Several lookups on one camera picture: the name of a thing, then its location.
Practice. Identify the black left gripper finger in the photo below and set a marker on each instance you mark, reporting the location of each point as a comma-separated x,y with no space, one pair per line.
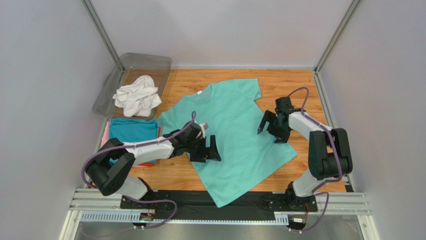
211,151
201,154

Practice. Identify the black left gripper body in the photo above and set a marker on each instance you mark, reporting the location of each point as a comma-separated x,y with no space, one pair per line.
196,145

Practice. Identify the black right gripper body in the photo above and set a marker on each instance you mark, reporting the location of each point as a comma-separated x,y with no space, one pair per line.
276,126

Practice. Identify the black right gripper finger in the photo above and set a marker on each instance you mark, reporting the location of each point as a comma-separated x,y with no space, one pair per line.
268,117
281,137

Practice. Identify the teal green t shirt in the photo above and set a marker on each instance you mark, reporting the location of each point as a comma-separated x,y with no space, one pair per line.
247,158

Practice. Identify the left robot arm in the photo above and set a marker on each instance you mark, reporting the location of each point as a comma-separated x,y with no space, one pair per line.
109,168

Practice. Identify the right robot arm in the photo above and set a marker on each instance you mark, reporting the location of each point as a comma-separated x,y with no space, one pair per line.
329,154

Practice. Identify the folded dark teal t shirt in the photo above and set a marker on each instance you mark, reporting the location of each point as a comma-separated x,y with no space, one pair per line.
133,130

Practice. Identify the crumpled white t shirt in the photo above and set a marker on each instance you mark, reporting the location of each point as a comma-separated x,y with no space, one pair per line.
139,98

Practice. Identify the clear plastic bin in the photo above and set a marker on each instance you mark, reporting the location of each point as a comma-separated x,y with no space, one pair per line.
127,70

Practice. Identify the folded pink t shirt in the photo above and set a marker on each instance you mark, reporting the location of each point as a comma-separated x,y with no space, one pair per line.
105,135

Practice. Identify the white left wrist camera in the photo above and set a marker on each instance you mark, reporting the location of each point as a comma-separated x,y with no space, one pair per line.
203,127

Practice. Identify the aluminium front rail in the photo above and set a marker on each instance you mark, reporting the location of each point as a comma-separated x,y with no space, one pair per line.
197,207

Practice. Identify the right aluminium frame post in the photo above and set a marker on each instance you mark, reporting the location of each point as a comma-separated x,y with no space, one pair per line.
343,24

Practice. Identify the aluminium frame post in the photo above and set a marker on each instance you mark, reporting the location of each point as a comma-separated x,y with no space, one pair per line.
343,24
102,32

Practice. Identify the left aluminium frame post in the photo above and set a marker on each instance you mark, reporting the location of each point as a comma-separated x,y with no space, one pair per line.
102,32

